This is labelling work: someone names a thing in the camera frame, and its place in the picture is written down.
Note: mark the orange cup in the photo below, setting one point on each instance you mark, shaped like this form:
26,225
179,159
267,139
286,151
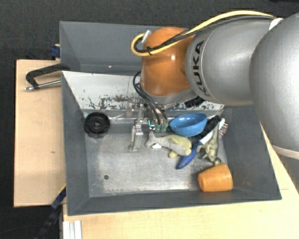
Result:
215,178

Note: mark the blue and white brush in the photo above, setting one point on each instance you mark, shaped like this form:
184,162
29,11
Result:
189,157

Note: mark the black cylinder on white bracket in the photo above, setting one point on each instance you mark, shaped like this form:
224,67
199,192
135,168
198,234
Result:
193,101

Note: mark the grey and yellow plush toy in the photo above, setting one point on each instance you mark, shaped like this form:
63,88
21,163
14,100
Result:
174,143

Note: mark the grey metal bin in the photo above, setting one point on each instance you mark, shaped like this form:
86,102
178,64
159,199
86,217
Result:
139,173

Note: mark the pale wood board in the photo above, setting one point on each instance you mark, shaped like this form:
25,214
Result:
37,133

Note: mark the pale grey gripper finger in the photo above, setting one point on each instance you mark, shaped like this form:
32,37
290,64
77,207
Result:
138,137
132,141

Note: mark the blue bowl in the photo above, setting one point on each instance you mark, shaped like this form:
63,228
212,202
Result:
187,126

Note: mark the green toy dinosaur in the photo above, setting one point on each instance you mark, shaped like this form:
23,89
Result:
211,147

